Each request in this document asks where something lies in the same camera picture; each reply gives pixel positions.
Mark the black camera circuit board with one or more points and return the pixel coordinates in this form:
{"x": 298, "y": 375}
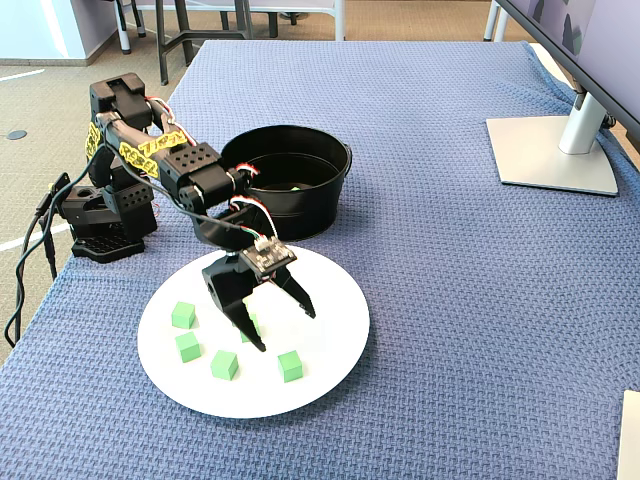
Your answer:
{"x": 270, "y": 255}

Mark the dark table leg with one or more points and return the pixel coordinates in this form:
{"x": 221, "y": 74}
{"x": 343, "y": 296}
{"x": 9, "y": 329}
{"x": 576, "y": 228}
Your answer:
{"x": 273, "y": 25}

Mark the dark chair caster base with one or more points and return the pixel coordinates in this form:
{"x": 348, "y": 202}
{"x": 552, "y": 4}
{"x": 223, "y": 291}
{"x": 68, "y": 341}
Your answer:
{"x": 292, "y": 16}

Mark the round dark floor outlet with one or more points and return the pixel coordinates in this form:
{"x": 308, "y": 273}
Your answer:
{"x": 17, "y": 134}

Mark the monitor with silver stand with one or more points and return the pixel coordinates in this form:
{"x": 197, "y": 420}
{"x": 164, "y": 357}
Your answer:
{"x": 550, "y": 165}

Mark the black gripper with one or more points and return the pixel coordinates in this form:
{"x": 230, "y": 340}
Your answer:
{"x": 226, "y": 284}

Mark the white round plate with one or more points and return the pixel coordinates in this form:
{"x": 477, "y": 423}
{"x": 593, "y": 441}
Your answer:
{"x": 320, "y": 350}

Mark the white flat board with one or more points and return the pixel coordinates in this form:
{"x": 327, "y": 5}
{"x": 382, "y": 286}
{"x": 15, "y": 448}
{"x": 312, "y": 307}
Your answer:
{"x": 631, "y": 440}

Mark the black metal bucket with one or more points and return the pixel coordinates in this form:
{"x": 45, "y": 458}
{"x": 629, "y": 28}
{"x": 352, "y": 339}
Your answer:
{"x": 295, "y": 215}

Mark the blue woven table cloth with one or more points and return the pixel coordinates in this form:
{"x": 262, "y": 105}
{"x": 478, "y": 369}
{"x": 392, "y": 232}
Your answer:
{"x": 450, "y": 300}

